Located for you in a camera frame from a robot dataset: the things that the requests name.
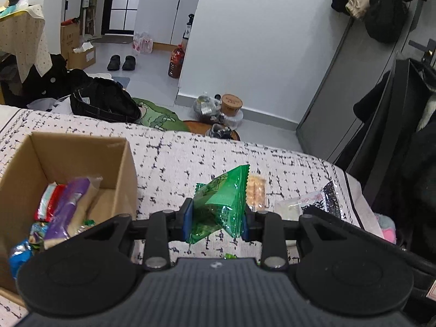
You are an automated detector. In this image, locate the large red liquid bottle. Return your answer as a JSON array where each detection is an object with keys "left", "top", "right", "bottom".
[{"left": 168, "top": 44, "right": 186, "bottom": 79}]

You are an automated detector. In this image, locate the black door handle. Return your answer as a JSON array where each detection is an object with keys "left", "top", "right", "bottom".
[{"left": 408, "top": 39, "right": 436, "bottom": 68}]

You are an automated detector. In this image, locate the white plastic container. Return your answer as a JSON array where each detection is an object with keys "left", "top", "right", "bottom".
[{"left": 222, "top": 109, "right": 244, "bottom": 127}]

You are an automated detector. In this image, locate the black coat on rack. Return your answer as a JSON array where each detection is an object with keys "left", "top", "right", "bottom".
[{"left": 335, "top": 58, "right": 436, "bottom": 257}]

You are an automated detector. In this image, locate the orange cracker packet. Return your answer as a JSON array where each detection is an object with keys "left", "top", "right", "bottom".
[{"left": 245, "top": 174, "right": 267, "bottom": 212}]

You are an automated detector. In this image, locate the white standing fan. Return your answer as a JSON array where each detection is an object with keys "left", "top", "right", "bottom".
[{"left": 81, "top": 0, "right": 96, "bottom": 39}]

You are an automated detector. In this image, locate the pack of water bottles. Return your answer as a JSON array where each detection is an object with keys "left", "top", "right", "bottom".
[{"left": 133, "top": 31, "right": 154, "bottom": 55}]

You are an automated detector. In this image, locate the green cartoon floor mat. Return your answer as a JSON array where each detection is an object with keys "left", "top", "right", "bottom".
[{"left": 131, "top": 97, "right": 192, "bottom": 133}]

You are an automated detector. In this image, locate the pink plush item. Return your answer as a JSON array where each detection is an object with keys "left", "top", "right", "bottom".
[{"left": 374, "top": 213, "right": 398, "bottom": 244}]

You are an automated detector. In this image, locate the blue snack packet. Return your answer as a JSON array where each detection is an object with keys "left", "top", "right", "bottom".
[
  {"left": 29, "top": 221, "right": 50, "bottom": 246},
  {"left": 8, "top": 238, "right": 37, "bottom": 278}
]

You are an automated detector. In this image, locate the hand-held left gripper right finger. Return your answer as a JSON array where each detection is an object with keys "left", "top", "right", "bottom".
[{"left": 240, "top": 207, "right": 396, "bottom": 272}]

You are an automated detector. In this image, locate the white kitchen cabinet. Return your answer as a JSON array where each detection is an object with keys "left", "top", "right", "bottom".
[{"left": 134, "top": 0, "right": 200, "bottom": 45}]

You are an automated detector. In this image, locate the black framed glass door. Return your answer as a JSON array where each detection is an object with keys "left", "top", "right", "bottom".
[{"left": 101, "top": 0, "right": 151, "bottom": 37}]

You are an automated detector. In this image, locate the white spray bottle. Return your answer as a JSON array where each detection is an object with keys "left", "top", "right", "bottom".
[{"left": 183, "top": 14, "right": 195, "bottom": 47}]

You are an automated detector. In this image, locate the grey door mat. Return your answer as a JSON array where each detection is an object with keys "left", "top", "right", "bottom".
[{"left": 91, "top": 35, "right": 134, "bottom": 45}]

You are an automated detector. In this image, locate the grey floor mat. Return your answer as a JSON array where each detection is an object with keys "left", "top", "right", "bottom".
[{"left": 111, "top": 76, "right": 132, "bottom": 91}]

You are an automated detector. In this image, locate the hanging black coat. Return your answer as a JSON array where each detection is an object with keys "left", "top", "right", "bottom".
[{"left": 364, "top": 0, "right": 430, "bottom": 44}]

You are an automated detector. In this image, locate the purple snack packet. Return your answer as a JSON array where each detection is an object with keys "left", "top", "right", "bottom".
[
  {"left": 44, "top": 177, "right": 92, "bottom": 243},
  {"left": 44, "top": 176, "right": 104, "bottom": 249}
]

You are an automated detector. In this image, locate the grey plastic bag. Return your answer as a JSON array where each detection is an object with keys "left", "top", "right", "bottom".
[{"left": 192, "top": 95, "right": 224, "bottom": 123}]

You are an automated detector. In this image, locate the pink black printed blanket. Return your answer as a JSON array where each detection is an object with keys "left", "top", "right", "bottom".
[{"left": 0, "top": 105, "right": 373, "bottom": 327}]

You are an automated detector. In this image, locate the low cardboard box with paper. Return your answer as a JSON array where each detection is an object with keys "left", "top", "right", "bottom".
[{"left": 68, "top": 42, "right": 97, "bottom": 71}]

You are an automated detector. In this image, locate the large green snack packet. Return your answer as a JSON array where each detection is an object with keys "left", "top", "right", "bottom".
[{"left": 187, "top": 165, "right": 251, "bottom": 245}]

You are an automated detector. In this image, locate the black bag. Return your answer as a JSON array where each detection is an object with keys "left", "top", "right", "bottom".
[{"left": 70, "top": 77, "right": 142, "bottom": 123}]

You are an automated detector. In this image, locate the clear packet with black print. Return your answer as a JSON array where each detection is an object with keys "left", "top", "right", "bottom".
[{"left": 274, "top": 180, "right": 343, "bottom": 223}]

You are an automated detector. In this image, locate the black clothes pile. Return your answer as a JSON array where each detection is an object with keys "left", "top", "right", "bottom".
[{"left": 24, "top": 53, "right": 93, "bottom": 110}]

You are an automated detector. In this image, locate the tall cardboard box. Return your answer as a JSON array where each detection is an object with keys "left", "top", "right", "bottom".
[{"left": 60, "top": 20, "right": 83, "bottom": 71}]

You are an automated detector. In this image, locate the brown paper tub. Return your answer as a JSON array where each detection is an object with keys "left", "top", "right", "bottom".
[{"left": 221, "top": 93, "right": 243, "bottom": 118}]

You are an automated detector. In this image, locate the grey wardrobe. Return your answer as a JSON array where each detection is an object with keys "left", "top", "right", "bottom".
[{"left": 296, "top": 0, "right": 436, "bottom": 165}]

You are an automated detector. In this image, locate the small dark patterned bag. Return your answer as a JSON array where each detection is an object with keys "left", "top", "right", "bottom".
[{"left": 208, "top": 123, "right": 234, "bottom": 140}]

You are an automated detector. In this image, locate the dotted cream tablecloth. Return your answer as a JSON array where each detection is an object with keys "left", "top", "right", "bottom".
[{"left": 0, "top": 4, "right": 54, "bottom": 84}]

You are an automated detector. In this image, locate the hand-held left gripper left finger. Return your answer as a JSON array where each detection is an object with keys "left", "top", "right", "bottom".
[{"left": 65, "top": 198, "right": 195, "bottom": 272}]

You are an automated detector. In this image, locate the white plastic bag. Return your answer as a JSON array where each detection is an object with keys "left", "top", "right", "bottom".
[{"left": 29, "top": 97, "right": 73, "bottom": 113}]

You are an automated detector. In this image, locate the red white blue stick packet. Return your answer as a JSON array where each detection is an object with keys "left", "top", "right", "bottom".
[{"left": 34, "top": 182, "right": 67, "bottom": 222}]

